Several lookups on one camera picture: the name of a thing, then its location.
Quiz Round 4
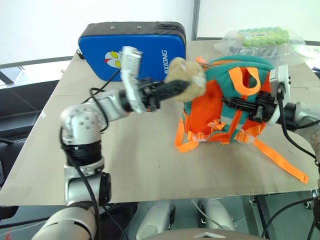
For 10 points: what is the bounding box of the silver rounded leg shell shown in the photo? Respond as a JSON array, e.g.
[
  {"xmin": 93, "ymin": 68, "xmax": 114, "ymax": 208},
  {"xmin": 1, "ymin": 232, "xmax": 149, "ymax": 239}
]
[
  {"xmin": 198, "ymin": 198, "xmax": 236, "ymax": 231},
  {"xmin": 136, "ymin": 199, "xmax": 177, "ymax": 239}
]

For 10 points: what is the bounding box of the blue cartoon print case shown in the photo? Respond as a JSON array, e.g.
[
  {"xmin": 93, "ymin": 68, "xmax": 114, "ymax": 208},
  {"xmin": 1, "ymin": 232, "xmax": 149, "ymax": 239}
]
[{"xmin": 76, "ymin": 21, "xmax": 187, "ymax": 83}]

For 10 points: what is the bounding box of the beige plush toy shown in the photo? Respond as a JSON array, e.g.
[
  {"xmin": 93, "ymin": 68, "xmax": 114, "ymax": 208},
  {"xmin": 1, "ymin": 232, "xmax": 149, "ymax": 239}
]
[{"xmin": 163, "ymin": 56, "xmax": 208, "ymax": 103}]

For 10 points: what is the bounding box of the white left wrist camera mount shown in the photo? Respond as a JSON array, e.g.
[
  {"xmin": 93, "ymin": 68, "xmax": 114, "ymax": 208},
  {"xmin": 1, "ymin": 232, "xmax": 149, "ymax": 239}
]
[{"xmin": 119, "ymin": 45, "xmax": 145, "ymax": 114}]

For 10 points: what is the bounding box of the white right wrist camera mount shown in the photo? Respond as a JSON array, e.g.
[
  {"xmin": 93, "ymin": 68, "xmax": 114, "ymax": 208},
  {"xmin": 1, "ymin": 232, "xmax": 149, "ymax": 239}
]
[{"xmin": 268, "ymin": 64, "xmax": 292, "ymax": 125}]

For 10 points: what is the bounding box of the grey vertical post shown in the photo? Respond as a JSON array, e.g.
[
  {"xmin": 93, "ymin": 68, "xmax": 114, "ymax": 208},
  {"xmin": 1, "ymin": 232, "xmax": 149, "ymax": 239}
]
[{"xmin": 191, "ymin": 0, "xmax": 201, "ymax": 41}]

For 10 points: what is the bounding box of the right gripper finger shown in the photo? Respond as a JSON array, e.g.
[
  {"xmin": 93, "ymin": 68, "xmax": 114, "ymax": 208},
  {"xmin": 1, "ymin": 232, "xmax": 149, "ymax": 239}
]
[
  {"xmin": 225, "ymin": 102, "xmax": 258, "ymax": 114},
  {"xmin": 220, "ymin": 97, "xmax": 259, "ymax": 108}
]

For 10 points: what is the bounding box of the clear plastic bag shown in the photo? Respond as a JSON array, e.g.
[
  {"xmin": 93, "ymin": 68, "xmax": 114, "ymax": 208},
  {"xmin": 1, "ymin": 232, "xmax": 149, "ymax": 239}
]
[{"xmin": 213, "ymin": 25, "xmax": 315, "ymax": 61}]

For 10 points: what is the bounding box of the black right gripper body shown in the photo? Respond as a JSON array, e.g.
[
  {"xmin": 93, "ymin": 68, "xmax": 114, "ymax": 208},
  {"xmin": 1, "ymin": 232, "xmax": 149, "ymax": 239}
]
[{"xmin": 250, "ymin": 91, "xmax": 276, "ymax": 124}]

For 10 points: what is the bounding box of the metal table frame leg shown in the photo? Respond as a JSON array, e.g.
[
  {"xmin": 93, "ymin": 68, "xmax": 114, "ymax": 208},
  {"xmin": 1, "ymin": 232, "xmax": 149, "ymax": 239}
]
[{"xmin": 246, "ymin": 194, "xmax": 272, "ymax": 240}]

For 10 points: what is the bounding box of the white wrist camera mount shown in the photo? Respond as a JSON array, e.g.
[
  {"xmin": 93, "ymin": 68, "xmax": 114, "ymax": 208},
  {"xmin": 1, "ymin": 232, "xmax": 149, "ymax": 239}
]
[
  {"xmin": 119, "ymin": 45, "xmax": 145, "ymax": 114},
  {"xmin": 268, "ymin": 64, "xmax": 292, "ymax": 125}
]

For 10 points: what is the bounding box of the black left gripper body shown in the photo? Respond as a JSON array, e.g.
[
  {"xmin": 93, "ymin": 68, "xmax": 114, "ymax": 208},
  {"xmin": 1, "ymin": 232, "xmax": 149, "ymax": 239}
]
[{"xmin": 138, "ymin": 78, "xmax": 164, "ymax": 114}]

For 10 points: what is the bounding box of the black cable under table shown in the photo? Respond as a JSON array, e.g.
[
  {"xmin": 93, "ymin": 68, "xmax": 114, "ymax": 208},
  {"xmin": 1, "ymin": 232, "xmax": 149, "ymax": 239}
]
[{"xmin": 259, "ymin": 194, "xmax": 320, "ymax": 240}]

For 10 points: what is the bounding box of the grey robot torso edge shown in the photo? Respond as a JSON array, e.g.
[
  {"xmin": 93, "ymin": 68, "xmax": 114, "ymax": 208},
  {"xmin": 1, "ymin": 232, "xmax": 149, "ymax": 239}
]
[{"xmin": 171, "ymin": 228, "xmax": 261, "ymax": 240}]

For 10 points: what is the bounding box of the green bubble toy pack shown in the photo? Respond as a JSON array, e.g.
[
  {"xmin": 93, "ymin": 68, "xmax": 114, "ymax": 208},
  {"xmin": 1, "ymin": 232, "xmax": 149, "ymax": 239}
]
[{"xmin": 236, "ymin": 26, "xmax": 291, "ymax": 48}]

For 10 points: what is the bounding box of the orange and teal backpack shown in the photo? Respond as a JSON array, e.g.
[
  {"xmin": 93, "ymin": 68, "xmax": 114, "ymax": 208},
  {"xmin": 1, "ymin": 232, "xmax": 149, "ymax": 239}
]
[{"xmin": 174, "ymin": 55, "xmax": 310, "ymax": 185}]

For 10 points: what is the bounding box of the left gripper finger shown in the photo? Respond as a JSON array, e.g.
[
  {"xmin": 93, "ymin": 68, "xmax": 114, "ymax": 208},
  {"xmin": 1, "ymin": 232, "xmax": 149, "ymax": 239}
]
[
  {"xmin": 160, "ymin": 85, "xmax": 190, "ymax": 103},
  {"xmin": 159, "ymin": 78, "xmax": 191, "ymax": 94}
]

